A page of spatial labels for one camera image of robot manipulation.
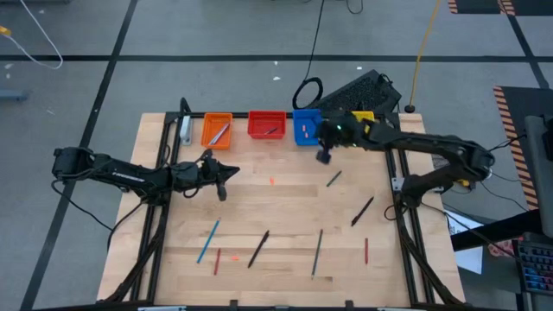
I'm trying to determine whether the light purple pen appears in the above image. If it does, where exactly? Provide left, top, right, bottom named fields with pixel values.
left=213, top=124, right=231, bottom=145

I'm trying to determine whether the black keyboard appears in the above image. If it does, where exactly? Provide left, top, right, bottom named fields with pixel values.
left=317, top=68, right=403, bottom=116

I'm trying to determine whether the yellow plastic bin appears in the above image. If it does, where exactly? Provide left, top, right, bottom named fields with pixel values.
left=350, top=110, right=376, bottom=124

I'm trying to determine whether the blue pencil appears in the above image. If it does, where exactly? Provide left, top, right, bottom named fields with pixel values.
left=196, top=218, right=221, bottom=264

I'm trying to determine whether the black aluminium table frame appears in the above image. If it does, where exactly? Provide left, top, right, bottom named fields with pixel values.
left=97, top=97, right=467, bottom=311

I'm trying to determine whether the white cable with yellow plug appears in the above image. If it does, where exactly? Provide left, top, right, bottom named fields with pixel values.
left=0, top=0, right=65, bottom=71

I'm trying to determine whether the dark red pen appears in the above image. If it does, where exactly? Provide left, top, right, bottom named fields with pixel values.
left=350, top=196, right=375, bottom=228

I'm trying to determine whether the backlit computer keyboard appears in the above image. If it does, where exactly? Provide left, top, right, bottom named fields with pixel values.
left=516, top=240, right=553, bottom=297

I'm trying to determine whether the blue plastic bin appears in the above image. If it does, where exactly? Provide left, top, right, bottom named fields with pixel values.
left=292, top=108, right=324, bottom=147

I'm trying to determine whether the red plastic bin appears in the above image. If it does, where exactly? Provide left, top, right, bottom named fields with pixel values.
left=247, top=110, right=288, bottom=141

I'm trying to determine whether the black pen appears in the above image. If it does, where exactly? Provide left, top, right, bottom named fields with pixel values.
left=246, top=229, right=270, bottom=269

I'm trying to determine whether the white box on frame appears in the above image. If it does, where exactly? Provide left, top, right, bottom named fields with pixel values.
left=179, top=114, right=194, bottom=147

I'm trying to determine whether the white paper sheet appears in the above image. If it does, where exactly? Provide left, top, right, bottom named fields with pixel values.
left=448, top=210, right=484, bottom=276

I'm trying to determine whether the orange plastic bin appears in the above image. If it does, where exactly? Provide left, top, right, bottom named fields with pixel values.
left=200, top=112, right=233, bottom=151

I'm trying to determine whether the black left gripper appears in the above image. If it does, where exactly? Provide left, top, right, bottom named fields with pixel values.
left=194, top=149, right=241, bottom=202

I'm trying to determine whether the yellow cable with black foot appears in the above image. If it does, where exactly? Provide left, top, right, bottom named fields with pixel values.
left=404, top=0, right=442, bottom=114

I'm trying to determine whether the black hanging cable with coil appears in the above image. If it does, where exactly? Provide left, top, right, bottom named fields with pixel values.
left=292, top=0, right=326, bottom=111

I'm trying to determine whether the grey panel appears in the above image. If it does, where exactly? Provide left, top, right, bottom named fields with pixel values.
left=524, top=114, right=553, bottom=239

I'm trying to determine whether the green pencil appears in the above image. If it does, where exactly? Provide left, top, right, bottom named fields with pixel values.
left=310, top=228, right=324, bottom=280

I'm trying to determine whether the grey-blue floor object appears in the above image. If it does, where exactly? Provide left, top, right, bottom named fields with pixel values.
left=0, top=89, right=28, bottom=103

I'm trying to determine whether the black desk beam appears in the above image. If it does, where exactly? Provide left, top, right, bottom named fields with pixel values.
left=448, top=209, right=544, bottom=252

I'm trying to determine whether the black mat with hazard stripes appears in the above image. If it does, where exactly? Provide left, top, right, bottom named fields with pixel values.
left=448, top=0, right=553, bottom=16
left=493, top=85, right=553, bottom=212

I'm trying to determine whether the light blue pen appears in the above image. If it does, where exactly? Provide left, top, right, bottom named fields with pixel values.
left=208, top=124, right=229, bottom=146

